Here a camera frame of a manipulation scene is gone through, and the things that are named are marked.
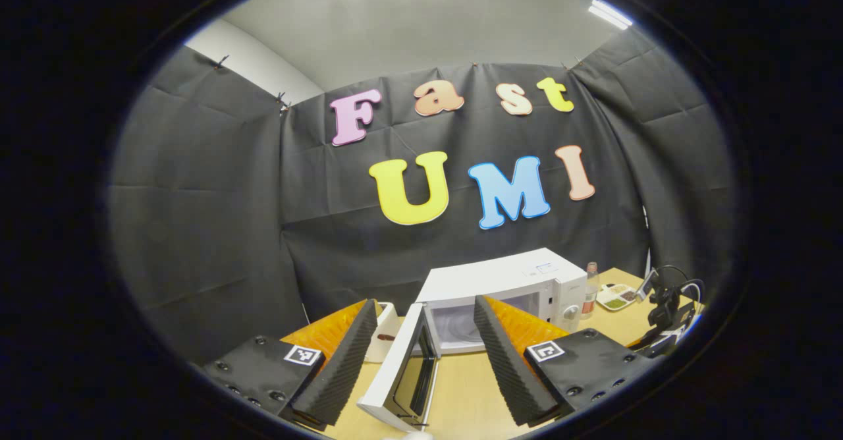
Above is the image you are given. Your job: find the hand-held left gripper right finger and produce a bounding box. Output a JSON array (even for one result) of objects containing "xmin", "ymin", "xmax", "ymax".
[{"xmin": 473, "ymin": 295, "xmax": 655, "ymax": 427}]

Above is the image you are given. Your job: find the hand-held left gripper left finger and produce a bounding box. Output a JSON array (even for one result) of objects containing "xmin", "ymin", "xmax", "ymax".
[{"xmin": 203, "ymin": 298, "xmax": 379, "ymax": 427}]

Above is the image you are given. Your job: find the white microwave oven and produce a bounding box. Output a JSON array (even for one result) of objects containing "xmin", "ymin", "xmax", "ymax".
[{"xmin": 357, "ymin": 248, "xmax": 588, "ymax": 432}]

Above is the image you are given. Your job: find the clear bottle with red label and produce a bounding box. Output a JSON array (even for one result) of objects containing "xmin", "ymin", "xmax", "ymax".
[{"xmin": 580, "ymin": 261, "xmax": 601, "ymax": 321}]

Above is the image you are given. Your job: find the small ceiling light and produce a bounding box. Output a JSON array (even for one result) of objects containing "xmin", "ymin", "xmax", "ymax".
[{"xmin": 587, "ymin": 0, "xmax": 634, "ymax": 31}]

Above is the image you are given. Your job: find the black backdrop cloth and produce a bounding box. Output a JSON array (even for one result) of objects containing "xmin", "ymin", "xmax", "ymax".
[{"xmin": 109, "ymin": 28, "xmax": 735, "ymax": 366}]

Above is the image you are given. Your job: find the white divided plate of beans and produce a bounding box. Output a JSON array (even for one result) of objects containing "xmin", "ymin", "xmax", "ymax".
[{"xmin": 596, "ymin": 283, "xmax": 639, "ymax": 312}]

